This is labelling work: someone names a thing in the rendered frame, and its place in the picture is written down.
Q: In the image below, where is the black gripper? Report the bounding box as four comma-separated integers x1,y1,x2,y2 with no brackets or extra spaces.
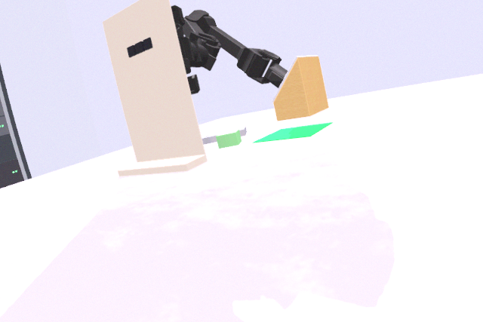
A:
171,5,202,95

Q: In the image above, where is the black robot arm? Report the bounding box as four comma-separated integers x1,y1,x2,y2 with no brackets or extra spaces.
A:
182,10,288,89

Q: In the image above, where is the green flat square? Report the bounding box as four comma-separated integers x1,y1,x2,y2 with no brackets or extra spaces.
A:
253,122,333,143

